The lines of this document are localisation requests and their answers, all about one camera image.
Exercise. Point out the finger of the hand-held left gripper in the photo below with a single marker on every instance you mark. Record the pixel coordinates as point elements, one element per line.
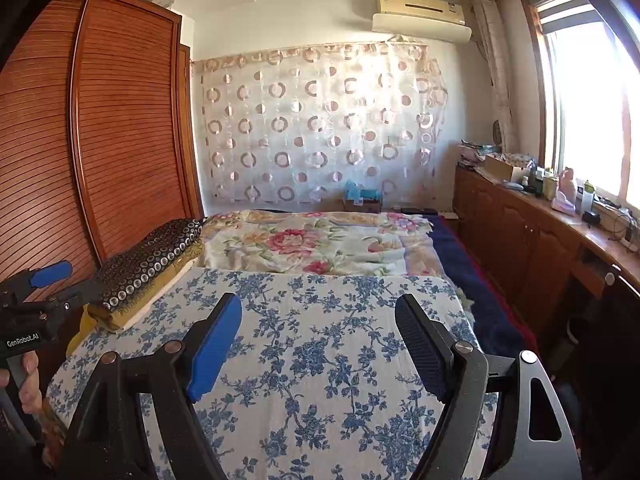
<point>50,275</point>
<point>80,295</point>

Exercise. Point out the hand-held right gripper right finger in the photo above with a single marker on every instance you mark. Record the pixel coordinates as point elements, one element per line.
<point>425,350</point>

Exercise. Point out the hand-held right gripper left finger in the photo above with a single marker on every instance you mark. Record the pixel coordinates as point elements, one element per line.
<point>215,350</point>

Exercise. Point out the navy patterned pajama top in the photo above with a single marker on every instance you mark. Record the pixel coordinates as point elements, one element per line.
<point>150,255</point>

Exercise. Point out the person's left forearm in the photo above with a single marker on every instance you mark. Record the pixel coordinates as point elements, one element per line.
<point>54,430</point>

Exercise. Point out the person's left hand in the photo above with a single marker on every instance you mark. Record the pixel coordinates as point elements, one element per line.
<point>30,390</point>

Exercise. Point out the yellow cloth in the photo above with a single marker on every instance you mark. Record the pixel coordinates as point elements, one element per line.
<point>82,332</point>

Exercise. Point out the gold patterned folded cloth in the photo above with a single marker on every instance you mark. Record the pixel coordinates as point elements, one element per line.
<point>170,276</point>

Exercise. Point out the blue floral white cover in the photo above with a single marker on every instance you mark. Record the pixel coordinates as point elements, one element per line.
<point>310,360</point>

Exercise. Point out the floral blanket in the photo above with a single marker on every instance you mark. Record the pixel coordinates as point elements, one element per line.
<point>325,245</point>

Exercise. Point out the wooden cabinet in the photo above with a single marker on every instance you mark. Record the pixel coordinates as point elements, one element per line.
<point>510,230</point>

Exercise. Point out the wooden louvered wardrobe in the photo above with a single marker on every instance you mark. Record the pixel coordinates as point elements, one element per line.
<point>125,135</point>

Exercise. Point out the blue tissue pack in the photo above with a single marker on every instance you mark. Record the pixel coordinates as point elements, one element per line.
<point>352,192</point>

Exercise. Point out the cardboard box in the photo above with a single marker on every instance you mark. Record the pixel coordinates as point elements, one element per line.
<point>500,167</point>

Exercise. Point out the pink plastic jug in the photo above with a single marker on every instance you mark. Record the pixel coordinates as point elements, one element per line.
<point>565,190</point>

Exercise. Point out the clear bottle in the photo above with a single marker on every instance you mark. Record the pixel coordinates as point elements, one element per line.
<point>587,197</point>

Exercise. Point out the small round fan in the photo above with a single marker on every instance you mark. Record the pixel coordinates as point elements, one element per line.
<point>498,131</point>

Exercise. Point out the circle patterned sheer curtain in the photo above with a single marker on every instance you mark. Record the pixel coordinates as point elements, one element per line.
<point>310,125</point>

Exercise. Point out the white window curtain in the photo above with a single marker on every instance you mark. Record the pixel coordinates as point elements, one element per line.
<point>495,70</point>

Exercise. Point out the window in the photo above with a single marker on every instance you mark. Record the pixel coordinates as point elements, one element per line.
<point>590,110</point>

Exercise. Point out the wall air conditioner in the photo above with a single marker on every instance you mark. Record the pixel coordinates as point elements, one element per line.
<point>420,12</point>

